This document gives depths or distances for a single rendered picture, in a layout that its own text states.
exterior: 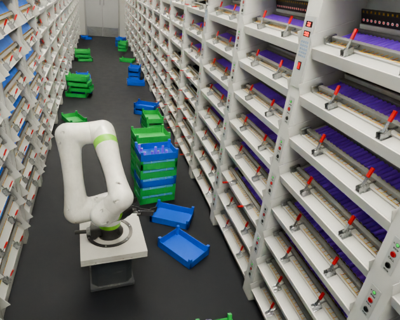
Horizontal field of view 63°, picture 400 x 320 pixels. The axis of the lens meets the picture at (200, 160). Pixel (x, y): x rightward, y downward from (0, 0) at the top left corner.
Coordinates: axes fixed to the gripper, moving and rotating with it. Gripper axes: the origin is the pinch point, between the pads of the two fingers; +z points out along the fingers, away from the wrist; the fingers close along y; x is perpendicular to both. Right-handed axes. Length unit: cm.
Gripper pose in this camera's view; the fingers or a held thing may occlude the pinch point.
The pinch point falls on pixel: (145, 204)
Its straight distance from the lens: 185.0
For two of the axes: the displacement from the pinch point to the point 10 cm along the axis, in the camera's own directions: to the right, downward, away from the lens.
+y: -8.7, -3.3, 3.8
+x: -3.0, 9.4, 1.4
